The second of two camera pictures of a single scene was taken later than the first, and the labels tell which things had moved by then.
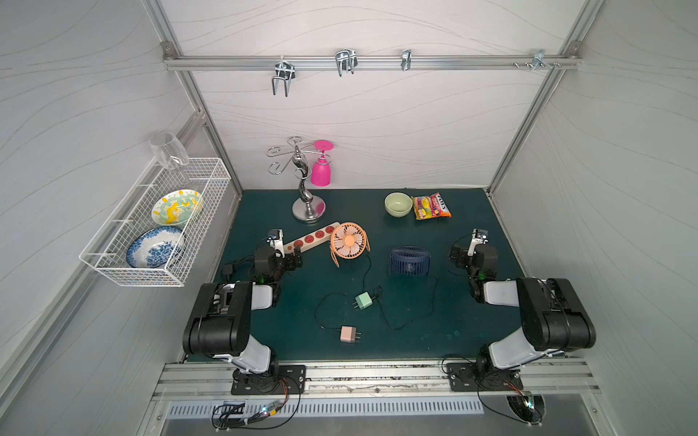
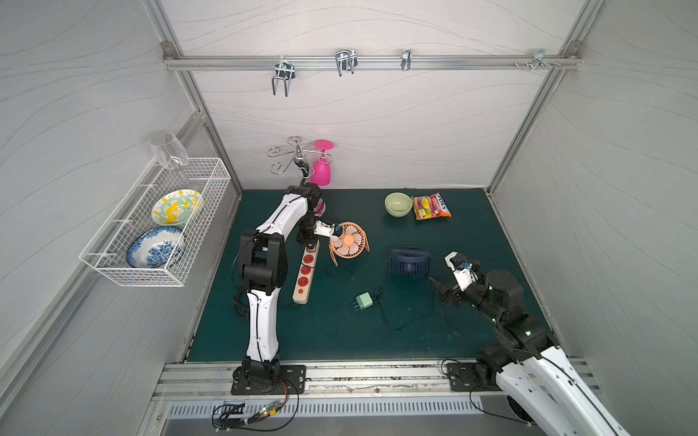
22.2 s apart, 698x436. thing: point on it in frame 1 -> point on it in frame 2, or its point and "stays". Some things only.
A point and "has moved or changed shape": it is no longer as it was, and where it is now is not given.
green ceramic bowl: x=398 y=204 stays
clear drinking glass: x=168 y=153 stays
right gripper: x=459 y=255 -> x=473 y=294
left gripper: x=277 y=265 -> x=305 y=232
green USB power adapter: x=363 y=301 stays
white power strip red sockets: x=311 y=238 has moved or changed shape
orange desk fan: x=348 y=241 stays
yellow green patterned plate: x=177 y=208 stays
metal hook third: x=406 y=59 stays
